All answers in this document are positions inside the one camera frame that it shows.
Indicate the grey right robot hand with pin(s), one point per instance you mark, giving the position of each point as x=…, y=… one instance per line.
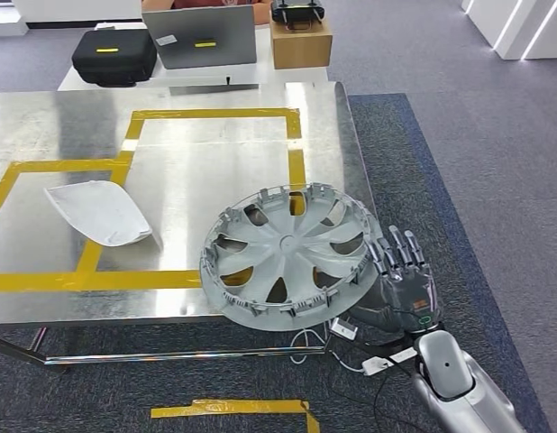
x=409, y=299

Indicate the grey plastic wheel hubcap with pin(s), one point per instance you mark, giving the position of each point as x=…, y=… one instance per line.
x=287, y=242

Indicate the steel workbench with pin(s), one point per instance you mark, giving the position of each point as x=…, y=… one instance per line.
x=192, y=167

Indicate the white power strip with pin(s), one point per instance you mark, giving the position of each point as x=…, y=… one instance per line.
x=377, y=363

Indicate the yellow floor tape strip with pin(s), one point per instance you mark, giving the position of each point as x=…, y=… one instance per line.
x=233, y=407

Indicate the brown cardboard box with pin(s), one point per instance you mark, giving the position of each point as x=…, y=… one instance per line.
x=301, y=51

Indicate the white angular lit platform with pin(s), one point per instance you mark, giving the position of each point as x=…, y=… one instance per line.
x=531, y=36

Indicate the black remote controller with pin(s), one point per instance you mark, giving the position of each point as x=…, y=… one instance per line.
x=296, y=11

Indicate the grey laptop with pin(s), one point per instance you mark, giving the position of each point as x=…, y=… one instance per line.
x=183, y=57

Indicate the white curved plastic panel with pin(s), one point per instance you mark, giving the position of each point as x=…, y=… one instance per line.
x=98, y=212

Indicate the black carrying case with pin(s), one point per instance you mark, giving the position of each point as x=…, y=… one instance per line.
x=112, y=66

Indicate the white low platform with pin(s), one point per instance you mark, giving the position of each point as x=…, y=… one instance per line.
x=8, y=24

